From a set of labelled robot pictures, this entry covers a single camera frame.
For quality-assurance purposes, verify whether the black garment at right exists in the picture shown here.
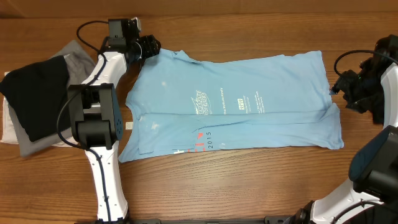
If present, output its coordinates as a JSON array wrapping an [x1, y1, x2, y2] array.
[[345, 35, 398, 224]]

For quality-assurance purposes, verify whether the black folded garment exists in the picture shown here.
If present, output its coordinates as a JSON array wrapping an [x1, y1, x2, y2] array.
[[1, 55, 70, 142]]

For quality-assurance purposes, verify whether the light blue printed t-shirt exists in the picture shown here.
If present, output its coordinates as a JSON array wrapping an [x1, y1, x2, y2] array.
[[119, 49, 344, 162]]

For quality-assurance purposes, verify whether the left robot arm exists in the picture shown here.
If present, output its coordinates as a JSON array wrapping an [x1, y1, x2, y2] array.
[[64, 17, 161, 223]]

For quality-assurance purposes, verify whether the grey folded garment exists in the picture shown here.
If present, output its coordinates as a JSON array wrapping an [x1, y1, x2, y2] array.
[[9, 40, 95, 157]]

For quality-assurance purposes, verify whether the white folded garment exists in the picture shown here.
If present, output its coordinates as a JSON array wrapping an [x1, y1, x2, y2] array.
[[0, 72, 77, 148]]

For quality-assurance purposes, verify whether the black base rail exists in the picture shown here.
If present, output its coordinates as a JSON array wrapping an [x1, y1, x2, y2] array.
[[74, 215, 299, 224]]

